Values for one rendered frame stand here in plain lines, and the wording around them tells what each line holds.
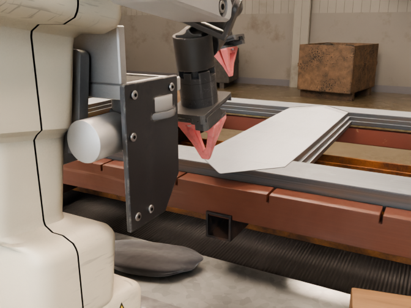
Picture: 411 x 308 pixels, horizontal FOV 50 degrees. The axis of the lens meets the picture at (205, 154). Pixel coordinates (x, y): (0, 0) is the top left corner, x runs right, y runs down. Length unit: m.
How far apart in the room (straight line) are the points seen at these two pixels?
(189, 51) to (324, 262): 0.68
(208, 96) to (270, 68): 7.96
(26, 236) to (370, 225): 0.49
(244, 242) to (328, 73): 5.91
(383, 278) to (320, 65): 6.05
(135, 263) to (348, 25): 7.61
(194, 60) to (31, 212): 0.31
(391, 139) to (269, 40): 7.29
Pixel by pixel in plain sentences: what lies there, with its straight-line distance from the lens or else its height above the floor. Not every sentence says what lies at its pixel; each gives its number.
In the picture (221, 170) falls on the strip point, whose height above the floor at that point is 0.85.
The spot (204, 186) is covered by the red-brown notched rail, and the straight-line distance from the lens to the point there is 0.81.
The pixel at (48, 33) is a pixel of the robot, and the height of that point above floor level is 1.09.
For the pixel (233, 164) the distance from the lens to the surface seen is 0.83.
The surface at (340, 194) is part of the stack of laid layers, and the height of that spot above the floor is 0.83.
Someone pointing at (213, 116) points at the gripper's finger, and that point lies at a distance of 0.66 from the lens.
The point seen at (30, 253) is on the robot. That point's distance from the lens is 0.44.
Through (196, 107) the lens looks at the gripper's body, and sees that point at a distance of 0.66.
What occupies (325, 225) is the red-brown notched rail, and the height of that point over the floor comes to 0.79.
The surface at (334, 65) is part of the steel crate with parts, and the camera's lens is 6.94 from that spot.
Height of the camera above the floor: 1.10
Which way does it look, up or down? 16 degrees down
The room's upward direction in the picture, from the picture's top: straight up
